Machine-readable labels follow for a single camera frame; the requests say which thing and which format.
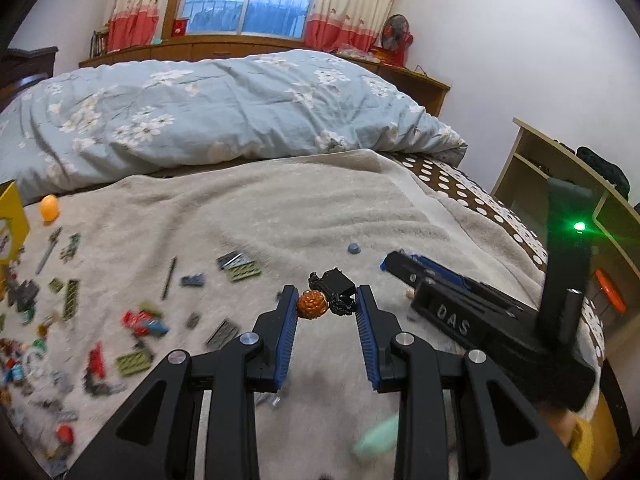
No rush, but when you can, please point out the grey toy sword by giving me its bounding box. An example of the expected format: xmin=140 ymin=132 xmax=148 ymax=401
xmin=35 ymin=227 xmax=63 ymax=275

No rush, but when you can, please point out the floral curtain with red hem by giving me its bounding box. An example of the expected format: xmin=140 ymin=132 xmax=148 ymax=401
xmin=304 ymin=0 xmax=405 ymax=53
xmin=105 ymin=0 xmax=193 ymax=53

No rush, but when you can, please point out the mint green toy bottle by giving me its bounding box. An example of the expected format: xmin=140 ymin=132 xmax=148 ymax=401
xmin=350 ymin=417 xmax=401 ymax=461

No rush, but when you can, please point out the black toy rod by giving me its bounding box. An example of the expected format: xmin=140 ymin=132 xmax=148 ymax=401
xmin=161 ymin=256 xmax=179 ymax=301

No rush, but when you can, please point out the black figure with orange head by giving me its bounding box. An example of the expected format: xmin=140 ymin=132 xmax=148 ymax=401
xmin=297 ymin=269 xmax=358 ymax=318

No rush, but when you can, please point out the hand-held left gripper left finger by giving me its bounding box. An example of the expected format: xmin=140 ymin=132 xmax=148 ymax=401
xmin=64 ymin=285 xmax=300 ymax=480

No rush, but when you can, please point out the barred window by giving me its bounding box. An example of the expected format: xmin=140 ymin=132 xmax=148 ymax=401
xmin=167 ymin=0 xmax=326 ymax=41

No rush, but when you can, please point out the blue floral duvet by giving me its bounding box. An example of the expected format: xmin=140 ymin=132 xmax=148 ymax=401
xmin=0 ymin=49 xmax=468 ymax=206

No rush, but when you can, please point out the brown polka-dot bed sheet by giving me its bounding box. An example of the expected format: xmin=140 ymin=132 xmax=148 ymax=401
xmin=392 ymin=152 xmax=608 ymax=376

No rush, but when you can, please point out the red electric fan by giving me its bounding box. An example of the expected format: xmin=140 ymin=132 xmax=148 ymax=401
xmin=375 ymin=14 xmax=416 ymax=66

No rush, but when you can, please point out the yellow cardboard box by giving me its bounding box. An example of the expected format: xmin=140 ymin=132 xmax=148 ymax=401
xmin=0 ymin=181 xmax=30 ymax=261

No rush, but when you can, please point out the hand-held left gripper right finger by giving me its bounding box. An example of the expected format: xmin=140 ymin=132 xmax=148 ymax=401
xmin=354 ymin=284 xmax=588 ymax=480

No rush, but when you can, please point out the dark wooden headboard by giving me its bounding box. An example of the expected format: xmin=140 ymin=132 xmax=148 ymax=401
xmin=0 ymin=46 xmax=60 ymax=111

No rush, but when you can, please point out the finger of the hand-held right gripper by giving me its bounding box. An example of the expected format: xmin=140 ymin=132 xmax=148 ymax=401
xmin=381 ymin=251 xmax=469 ymax=296
xmin=409 ymin=254 xmax=524 ymax=314

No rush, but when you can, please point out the beige fleece blanket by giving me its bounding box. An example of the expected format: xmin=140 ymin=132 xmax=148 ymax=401
xmin=0 ymin=149 xmax=601 ymax=480

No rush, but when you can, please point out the person's right hand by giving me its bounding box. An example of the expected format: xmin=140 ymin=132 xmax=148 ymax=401
xmin=537 ymin=402 xmax=581 ymax=448

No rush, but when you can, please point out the light wooden shelf unit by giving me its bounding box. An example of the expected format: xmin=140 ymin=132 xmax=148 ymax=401
xmin=491 ymin=117 xmax=640 ymax=321

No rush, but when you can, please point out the orange round stool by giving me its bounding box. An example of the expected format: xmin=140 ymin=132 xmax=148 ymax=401
xmin=594 ymin=267 xmax=627 ymax=313

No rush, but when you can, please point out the orange ping-pong ball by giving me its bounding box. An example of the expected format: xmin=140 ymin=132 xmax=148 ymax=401
xmin=39 ymin=194 xmax=61 ymax=224

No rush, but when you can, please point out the black bag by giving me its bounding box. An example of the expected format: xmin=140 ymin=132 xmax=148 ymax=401
xmin=575 ymin=146 xmax=631 ymax=198

